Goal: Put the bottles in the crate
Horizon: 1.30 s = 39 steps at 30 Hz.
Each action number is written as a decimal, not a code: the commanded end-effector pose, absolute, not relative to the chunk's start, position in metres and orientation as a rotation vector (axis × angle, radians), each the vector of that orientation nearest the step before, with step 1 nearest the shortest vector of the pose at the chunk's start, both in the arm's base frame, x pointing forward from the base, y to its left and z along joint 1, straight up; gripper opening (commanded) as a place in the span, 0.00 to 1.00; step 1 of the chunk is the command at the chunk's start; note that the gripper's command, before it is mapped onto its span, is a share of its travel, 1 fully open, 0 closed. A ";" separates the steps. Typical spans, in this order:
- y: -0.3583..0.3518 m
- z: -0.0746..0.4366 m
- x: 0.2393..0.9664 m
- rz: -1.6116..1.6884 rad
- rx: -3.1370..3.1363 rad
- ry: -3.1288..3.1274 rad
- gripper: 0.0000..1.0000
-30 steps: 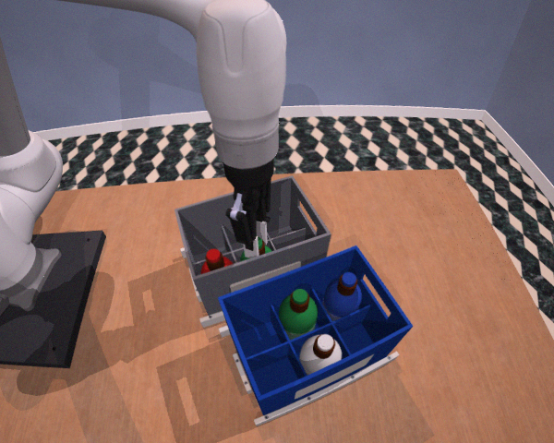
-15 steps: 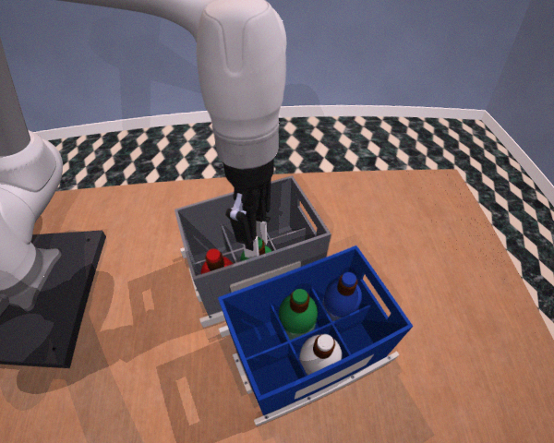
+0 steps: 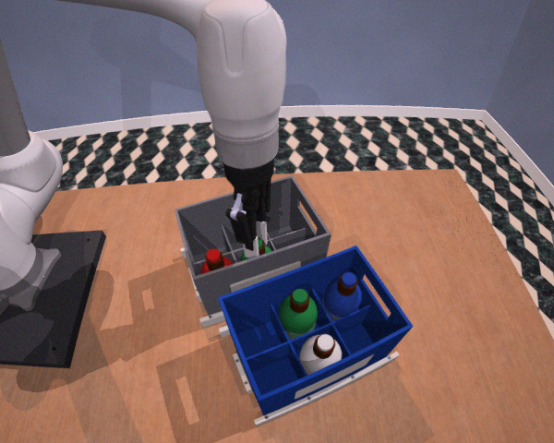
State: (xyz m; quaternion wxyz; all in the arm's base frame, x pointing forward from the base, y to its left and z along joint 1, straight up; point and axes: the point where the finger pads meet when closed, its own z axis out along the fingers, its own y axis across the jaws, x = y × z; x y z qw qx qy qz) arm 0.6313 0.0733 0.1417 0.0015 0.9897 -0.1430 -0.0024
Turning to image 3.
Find grey divided crate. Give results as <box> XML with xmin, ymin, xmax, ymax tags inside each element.
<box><xmin>182</xmin><ymin>176</ymin><xmax>331</xmax><ymax>316</ymax></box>

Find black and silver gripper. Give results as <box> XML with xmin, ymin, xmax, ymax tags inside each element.
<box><xmin>223</xmin><ymin>159</ymin><xmax>274</xmax><ymax>258</ymax></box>

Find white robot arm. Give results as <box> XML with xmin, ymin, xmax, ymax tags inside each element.
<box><xmin>0</xmin><ymin>0</ymin><xmax>286</xmax><ymax>316</ymax></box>

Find green bottle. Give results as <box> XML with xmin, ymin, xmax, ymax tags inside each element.
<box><xmin>279</xmin><ymin>289</ymin><xmax>318</xmax><ymax>340</ymax></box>
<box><xmin>240</xmin><ymin>237</ymin><xmax>271</xmax><ymax>261</ymax></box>

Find red bottle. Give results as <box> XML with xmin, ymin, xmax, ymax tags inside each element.
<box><xmin>200</xmin><ymin>249</ymin><xmax>234</xmax><ymax>274</ymax></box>

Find blue plastic bottle crate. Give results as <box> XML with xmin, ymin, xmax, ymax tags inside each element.
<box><xmin>227</xmin><ymin>246</ymin><xmax>413</xmax><ymax>415</ymax></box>

